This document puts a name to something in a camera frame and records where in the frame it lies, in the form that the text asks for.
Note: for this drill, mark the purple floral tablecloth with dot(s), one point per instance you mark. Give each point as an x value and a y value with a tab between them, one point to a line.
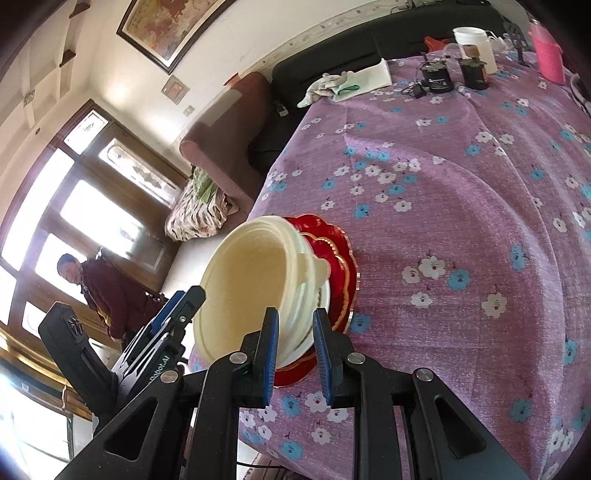
461	207

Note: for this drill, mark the large framed painting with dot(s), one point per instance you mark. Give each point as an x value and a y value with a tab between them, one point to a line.
161	23

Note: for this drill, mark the brown armchair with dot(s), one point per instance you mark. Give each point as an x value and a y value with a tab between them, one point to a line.
221	129

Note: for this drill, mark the white plastic container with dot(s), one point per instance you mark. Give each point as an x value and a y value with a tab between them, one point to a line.
475	41

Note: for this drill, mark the black stand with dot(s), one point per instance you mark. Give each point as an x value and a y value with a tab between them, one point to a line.
516	34

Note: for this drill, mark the wall light switch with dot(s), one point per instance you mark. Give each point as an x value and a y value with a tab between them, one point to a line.
189	110

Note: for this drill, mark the red scalloped plate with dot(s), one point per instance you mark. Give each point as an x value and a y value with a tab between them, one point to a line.
341	277

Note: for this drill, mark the wooden glass door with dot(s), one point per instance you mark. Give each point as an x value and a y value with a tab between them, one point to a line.
92	161

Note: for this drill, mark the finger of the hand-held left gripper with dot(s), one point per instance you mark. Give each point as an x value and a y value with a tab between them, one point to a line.
189	304
161	316

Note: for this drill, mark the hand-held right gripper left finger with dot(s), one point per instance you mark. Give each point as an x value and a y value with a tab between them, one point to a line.
270	355

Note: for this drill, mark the small wall frame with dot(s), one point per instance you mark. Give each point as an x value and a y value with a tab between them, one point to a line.
175	88

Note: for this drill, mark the white towel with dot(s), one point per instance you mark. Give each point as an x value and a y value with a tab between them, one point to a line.
323	85

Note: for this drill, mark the black battery box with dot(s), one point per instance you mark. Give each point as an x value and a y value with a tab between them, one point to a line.
436	81
474	76

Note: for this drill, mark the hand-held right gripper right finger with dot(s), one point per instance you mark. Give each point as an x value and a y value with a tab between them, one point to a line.
323	355

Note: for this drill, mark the white folded cloth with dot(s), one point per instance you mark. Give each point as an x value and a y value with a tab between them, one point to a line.
369	76

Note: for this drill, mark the patterned blanket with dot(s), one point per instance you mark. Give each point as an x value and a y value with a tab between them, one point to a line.
194	217

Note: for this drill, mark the pink plastic jug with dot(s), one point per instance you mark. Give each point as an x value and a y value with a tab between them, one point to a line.
549	55

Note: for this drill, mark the cream plastic bowl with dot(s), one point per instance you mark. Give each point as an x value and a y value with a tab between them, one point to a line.
300	323
244	277

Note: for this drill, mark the black charger adapter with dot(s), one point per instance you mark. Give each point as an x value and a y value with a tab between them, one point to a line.
419	91

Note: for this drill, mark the black sofa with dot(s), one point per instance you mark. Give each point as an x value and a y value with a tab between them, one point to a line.
323	60

